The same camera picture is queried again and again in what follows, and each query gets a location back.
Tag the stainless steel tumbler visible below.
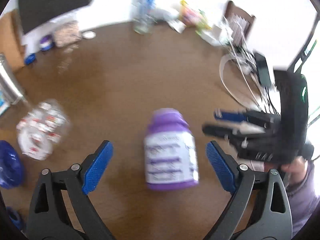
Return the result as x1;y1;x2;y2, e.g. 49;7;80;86
0;53;26;105

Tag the white blue lying cup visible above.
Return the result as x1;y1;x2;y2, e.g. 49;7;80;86
6;206;24;231

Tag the colourful snack bag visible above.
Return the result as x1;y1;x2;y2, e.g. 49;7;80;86
179;0;210;31

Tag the dark blue round cup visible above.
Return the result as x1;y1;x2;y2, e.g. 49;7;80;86
0;140;24;189

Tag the tissue pack blue white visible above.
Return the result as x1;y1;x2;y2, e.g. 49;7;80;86
0;90;10;115

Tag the clear drinking glass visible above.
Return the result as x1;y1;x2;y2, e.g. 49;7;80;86
132;2;154;35

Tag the purple sleeved right forearm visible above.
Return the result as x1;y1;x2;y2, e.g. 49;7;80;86
286;162;319;237

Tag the grain-filled clear container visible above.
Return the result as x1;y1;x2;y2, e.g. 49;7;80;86
53;21;82;48

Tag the wooden chair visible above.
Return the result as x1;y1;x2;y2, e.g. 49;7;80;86
224;0;256;46

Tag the white flat cable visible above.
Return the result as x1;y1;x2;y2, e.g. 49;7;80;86
219;54;261;107

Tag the right hand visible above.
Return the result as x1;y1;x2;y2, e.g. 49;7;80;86
281;156;308;186

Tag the small purple white jar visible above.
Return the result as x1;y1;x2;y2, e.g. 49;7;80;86
39;35;54;51

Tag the small blue lid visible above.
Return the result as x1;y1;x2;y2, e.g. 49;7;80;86
24;53;36;65

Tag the purple white plastic jar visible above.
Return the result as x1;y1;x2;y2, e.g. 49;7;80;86
144;108;199;191

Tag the white round lid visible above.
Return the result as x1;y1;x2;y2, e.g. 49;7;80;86
82;31;96;40

